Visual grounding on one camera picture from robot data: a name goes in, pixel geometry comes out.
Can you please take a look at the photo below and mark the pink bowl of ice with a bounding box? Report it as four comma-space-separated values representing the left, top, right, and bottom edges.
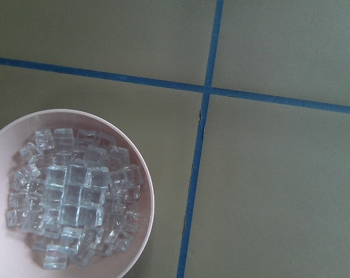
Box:
0, 109, 154, 277

